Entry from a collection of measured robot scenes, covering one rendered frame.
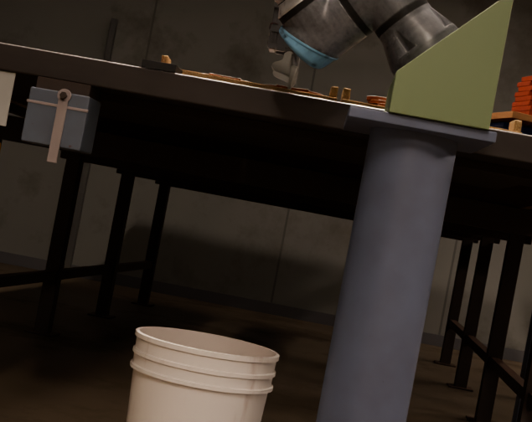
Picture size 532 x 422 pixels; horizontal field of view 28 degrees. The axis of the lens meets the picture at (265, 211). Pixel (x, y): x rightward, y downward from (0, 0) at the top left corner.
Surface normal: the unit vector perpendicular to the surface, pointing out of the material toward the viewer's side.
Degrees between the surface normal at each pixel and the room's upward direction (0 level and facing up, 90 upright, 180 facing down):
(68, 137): 90
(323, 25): 103
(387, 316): 90
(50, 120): 90
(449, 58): 90
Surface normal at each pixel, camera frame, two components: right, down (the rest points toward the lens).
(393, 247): -0.12, -0.04
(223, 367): 0.28, 0.09
